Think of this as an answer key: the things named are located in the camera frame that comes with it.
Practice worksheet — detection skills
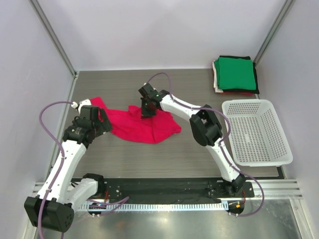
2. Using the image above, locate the pink red t shirt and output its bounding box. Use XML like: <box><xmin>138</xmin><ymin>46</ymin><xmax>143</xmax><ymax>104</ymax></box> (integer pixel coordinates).
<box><xmin>90</xmin><ymin>97</ymin><xmax>181</xmax><ymax>144</ymax></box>

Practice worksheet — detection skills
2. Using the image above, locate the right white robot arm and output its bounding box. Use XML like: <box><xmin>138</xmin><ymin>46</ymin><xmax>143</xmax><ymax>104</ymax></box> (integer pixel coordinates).
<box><xmin>139</xmin><ymin>83</ymin><xmax>246</xmax><ymax>197</ymax></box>

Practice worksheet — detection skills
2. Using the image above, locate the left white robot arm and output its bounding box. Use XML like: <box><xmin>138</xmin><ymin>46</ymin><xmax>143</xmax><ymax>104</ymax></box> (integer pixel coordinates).
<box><xmin>24</xmin><ymin>100</ymin><xmax>112</xmax><ymax>233</ymax></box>

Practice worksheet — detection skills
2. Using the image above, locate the white folded t shirt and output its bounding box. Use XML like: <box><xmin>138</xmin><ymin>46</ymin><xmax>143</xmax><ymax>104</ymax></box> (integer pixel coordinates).
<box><xmin>212</xmin><ymin>61</ymin><xmax>224</xmax><ymax>94</ymax></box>

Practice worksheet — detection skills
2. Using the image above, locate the red folded t shirt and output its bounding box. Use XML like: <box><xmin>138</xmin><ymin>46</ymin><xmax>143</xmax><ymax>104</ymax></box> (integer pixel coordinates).
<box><xmin>221</xmin><ymin>92</ymin><xmax>254</xmax><ymax>96</ymax></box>

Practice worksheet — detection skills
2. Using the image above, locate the black folded t shirt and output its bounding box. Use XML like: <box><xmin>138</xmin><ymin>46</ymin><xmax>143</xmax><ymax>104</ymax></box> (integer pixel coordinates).
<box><xmin>218</xmin><ymin>55</ymin><xmax>260</xmax><ymax>95</ymax></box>

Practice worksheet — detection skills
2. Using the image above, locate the white plastic basket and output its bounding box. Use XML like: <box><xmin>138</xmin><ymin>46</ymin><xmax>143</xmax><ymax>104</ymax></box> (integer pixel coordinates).
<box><xmin>222</xmin><ymin>99</ymin><xmax>293</xmax><ymax>167</ymax></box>

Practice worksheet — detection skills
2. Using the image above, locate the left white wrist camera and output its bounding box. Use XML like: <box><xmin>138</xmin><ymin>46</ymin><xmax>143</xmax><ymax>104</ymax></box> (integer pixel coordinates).
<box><xmin>71</xmin><ymin>99</ymin><xmax>92</xmax><ymax>113</ymax></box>

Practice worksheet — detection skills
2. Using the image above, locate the perforated cable duct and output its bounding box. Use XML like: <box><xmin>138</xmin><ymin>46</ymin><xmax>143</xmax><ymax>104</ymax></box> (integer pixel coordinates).
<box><xmin>78</xmin><ymin>201</ymin><xmax>228</xmax><ymax>213</ymax></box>

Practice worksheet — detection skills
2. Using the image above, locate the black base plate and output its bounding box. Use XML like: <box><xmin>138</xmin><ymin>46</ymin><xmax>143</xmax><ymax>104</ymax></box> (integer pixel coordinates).
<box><xmin>90</xmin><ymin>177</ymin><xmax>255</xmax><ymax>205</ymax></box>

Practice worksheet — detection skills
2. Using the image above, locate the left aluminium frame post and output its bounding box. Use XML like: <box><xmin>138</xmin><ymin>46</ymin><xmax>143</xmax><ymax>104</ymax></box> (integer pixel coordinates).
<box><xmin>29</xmin><ymin>0</ymin><xmax>77</xmax><ymax>78</ymax></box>

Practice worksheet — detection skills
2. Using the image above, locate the aluminium frame post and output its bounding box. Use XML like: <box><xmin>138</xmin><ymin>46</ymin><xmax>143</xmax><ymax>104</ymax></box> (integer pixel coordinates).
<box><xmin>29</xmin><ymin>0</ymin><xmax>77</xmax><ymax>78</ymax></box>
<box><xmin>254</xmin><ymin>0</ymin><xmax>296</xmax><ymax>66</ymax></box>

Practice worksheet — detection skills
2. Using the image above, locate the aluminium rail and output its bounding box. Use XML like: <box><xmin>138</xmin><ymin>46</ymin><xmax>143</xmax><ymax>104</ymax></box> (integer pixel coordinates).
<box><xmin>31</xmin><ymin>179</ymin><xmax>304</xmax><ymax>200</ymax></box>

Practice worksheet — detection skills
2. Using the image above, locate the right aluminium frame post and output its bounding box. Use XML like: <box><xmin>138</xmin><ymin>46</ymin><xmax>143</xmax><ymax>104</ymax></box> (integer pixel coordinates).
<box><xmin>254</xmin><ymin>0</ymin><xmax>296</xmax><ymax>66</ymax></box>

